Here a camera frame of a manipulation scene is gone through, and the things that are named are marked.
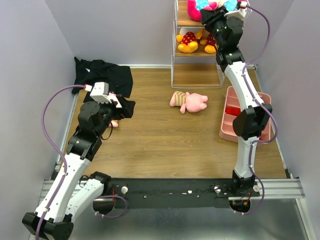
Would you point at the small yellow plush toy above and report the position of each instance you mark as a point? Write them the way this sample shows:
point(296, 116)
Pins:
point(188, 39)

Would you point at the pink pig plush left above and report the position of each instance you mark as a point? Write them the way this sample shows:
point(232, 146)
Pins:
point(114, 124)

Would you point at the white wire wooden shelf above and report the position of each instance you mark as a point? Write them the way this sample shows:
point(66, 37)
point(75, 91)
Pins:
point(197, 69)

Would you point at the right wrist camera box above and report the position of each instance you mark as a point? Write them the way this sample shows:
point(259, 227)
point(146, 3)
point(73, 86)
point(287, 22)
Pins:
point(241, 10)

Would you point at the white plush blue dress front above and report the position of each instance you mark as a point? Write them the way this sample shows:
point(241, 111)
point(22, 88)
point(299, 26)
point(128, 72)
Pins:
point(194, 7)

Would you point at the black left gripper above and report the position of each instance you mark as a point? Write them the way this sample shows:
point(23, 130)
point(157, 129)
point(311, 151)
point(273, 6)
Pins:
point(126, 110)

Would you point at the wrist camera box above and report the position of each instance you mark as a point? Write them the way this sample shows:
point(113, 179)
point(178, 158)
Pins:
point(241, 10)
point(100, 93)

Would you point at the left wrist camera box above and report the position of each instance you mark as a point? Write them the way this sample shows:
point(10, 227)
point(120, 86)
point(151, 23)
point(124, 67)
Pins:
point(100, 93)

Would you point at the pink pig plush striped shirt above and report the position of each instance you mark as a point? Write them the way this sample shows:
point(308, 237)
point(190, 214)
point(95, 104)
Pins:
point(191, 102)

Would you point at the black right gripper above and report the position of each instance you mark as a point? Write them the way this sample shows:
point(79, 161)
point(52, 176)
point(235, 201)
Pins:
point(211, 15)

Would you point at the red sock middle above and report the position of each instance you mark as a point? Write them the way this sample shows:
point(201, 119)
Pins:
point(233, 111)

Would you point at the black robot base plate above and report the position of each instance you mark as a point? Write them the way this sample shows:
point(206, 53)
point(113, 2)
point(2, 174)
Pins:
point(171, 193)

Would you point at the white plush blue dress back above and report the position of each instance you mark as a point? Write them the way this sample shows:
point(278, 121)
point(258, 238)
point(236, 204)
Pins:
point(230, 5)

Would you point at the pink divided organizer tray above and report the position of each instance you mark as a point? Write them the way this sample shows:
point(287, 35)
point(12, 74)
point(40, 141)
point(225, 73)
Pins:
point(226, 131)

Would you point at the large yellow plush toy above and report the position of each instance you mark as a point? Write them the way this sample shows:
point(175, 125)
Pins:
point(209, 43)

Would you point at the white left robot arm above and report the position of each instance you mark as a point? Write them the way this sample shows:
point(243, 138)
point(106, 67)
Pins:
point(54, 218)

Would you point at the black cloth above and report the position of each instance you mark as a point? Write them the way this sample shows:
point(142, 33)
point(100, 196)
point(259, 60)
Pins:
point(119, 78)

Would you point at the white plush blue dress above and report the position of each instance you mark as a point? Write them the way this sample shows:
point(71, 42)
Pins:
point(194, 7)
point(230, 5)

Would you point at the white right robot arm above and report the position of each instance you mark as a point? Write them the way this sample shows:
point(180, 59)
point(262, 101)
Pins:
point(227, 28)

